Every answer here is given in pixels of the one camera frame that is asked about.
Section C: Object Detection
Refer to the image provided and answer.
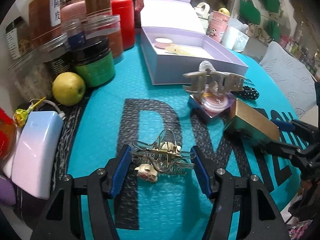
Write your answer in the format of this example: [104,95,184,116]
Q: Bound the cream hair claw clip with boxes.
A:
[165,46,193,56]

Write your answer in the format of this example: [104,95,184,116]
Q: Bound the open lavender gift box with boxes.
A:
[140,0,248,85]

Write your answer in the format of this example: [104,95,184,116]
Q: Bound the clear pink blush compact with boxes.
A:
[200,93,229,113]

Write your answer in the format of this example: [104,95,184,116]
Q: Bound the blue label small jar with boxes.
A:
[61,18,85,50]

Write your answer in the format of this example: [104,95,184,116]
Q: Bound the apple on pink cup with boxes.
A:
[218,8,231,16]

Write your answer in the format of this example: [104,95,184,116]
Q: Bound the yellow green apple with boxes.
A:
[52,72,86,106]

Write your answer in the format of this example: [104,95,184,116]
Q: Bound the black polka dot scrunchie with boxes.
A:
[232,86,260,100]

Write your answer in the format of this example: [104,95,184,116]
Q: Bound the pearl grey hair claw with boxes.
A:
[183,61,246,96]

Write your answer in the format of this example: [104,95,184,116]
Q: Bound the purple signature palette box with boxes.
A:
[188,93,236,123]

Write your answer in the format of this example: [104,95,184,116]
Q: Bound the small dark lid jar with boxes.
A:
[39,33,71,76]

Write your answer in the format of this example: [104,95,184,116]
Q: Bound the pastel gradient power bank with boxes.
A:
[11,111,63,199]

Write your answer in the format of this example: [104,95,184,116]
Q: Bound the red cylindrical canister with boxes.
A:
[111,0,135,50]

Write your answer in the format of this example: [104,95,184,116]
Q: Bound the tall jar white label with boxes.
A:
[28,0,62,48]

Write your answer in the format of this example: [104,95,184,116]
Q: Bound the grey leaf pattern cushion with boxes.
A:
[260,41,316,118]

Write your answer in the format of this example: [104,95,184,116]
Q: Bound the green tote bag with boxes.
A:
[239,0,261,25]

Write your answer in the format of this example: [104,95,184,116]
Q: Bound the yellow wrapped lollipop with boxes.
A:
[13,97,46,127]

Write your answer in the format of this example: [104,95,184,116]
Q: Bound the gold wire hair clip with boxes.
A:
[131,128,195,183]

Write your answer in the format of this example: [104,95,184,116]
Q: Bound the green label black jar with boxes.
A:
[71,36,116,87]

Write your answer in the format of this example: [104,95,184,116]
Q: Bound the teal bubble mailer mat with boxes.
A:
[68,44,300,239]

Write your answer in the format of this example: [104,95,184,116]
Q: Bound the gold rectangular box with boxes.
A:
[224,99,280,145]

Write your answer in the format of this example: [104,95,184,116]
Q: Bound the pale green kettle jug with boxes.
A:
[194,2,210,20]

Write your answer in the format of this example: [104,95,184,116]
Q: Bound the round pink compact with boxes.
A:
[155,37,173,49]

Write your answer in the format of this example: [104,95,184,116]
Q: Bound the pink panda paper cup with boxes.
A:
[207,11,230,42]

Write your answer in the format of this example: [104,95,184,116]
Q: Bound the clear jar brown contents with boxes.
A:
[82,15,124,64]

